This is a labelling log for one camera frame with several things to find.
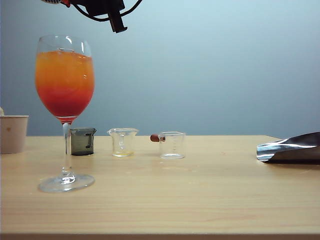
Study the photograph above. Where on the clear cup with wooden knob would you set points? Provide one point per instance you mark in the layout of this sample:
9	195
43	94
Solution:
172	147

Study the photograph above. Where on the dark grey measuring cup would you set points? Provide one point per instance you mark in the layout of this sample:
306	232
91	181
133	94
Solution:
80	145

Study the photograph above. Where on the pale item in paper cup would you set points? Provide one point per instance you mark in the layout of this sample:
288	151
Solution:
1	112

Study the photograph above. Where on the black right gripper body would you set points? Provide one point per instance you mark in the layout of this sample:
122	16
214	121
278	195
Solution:
100	5

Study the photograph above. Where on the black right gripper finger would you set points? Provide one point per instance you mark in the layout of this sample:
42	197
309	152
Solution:
117	22

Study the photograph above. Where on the silver foil bag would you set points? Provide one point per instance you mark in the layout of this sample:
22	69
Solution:
292	148

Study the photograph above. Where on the white paper cup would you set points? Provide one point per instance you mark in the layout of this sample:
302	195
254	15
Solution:
12	135

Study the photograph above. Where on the wine glass with orange drink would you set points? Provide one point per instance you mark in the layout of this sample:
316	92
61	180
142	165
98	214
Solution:
64	85

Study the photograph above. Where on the clear flared measuring cup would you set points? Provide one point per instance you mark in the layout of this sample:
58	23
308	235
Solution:
122	143

